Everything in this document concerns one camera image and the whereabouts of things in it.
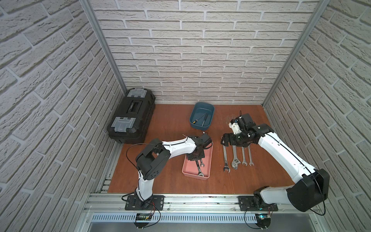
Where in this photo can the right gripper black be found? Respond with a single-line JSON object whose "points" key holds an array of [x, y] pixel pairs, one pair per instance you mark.
{"points": [[231, 141]]}

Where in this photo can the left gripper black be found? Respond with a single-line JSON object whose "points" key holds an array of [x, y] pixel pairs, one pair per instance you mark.
{"points": [[197, 155]]}

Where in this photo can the silver adjustable wrench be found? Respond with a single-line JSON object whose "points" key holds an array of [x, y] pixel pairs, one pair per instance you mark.
{"points": [[235, 162]]}

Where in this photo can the large silver combination wrench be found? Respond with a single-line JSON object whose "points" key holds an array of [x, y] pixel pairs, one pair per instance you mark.
{"points": [[226, 165]]}

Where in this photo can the small silver combination wrench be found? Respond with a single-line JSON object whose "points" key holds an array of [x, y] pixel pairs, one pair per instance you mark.
{"points": [[244, 159]]}

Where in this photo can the pink plastic storage box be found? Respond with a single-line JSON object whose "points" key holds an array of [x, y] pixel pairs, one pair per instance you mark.
{"points": [[190, 168]]}

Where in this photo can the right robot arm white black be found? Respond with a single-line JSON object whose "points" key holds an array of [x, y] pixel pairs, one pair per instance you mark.
{"points": [[310, 186]]}

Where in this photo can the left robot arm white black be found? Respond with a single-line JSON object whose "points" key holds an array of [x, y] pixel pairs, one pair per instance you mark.
{"points": [[153, 158]]}

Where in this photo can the black yellow screwdriver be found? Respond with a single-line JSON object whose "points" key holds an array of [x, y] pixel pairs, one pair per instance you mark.
{"points": [[198, 119]]}

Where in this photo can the black tool in teal bin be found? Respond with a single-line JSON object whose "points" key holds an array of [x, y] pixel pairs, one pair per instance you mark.
{"points": [[204, 120]]}

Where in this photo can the teal plastic bin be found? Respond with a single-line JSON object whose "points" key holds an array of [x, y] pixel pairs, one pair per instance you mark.
{"points": [[199, 109]]}

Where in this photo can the black toolbox grey latches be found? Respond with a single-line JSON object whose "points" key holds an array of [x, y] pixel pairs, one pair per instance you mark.
{"points": [[130, 122]]}

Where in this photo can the right controller board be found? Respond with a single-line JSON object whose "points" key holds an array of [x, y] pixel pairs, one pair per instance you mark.
{"points": [[263, 221]]}

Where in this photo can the controller board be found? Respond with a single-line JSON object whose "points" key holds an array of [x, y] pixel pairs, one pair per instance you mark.
{"points": [[263, 221], [142, 220]]}

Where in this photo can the left controller board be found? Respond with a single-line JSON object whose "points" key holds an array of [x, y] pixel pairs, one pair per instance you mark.
{"points": [[142, 220]]}

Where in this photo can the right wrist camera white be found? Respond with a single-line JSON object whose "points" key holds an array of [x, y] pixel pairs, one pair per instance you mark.
{"points": [[235, 126]]}

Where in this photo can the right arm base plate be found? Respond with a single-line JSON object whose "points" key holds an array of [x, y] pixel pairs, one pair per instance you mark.
{"points": [[254, 203]]}

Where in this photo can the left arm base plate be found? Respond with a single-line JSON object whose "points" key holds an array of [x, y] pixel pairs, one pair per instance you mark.
{"points": [[133, 203]]}

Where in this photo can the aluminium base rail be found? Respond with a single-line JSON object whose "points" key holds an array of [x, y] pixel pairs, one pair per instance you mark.
{"points": [[186, 208]]}

